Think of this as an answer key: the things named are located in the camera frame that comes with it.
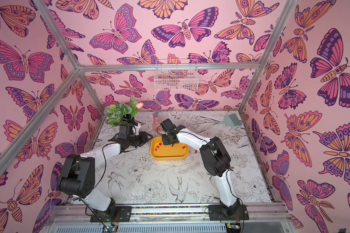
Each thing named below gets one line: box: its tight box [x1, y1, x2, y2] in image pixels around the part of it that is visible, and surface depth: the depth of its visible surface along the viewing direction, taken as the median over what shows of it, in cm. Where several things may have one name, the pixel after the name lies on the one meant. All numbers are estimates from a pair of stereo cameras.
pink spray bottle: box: [150, 112, 162, 134], surface depth 109 cm
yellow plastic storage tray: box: [150, 136, 189, 161], surface depth 97 cm
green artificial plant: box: [104, 95, 144, 127], surface depth 87 cm
